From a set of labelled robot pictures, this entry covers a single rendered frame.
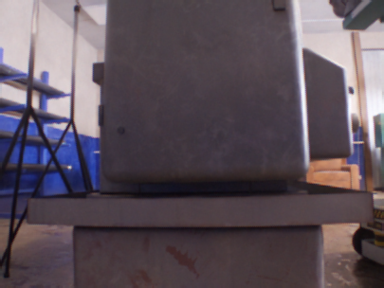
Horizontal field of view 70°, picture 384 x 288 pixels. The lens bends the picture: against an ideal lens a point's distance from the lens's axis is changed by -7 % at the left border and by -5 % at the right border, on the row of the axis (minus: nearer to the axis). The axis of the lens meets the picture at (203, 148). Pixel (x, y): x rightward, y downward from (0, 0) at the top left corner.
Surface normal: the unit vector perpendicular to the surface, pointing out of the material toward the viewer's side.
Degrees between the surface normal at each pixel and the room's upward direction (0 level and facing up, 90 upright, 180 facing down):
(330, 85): 90
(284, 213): 90
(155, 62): 90
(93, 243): 90
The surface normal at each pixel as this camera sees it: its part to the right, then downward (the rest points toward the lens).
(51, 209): -0.11, -0.07
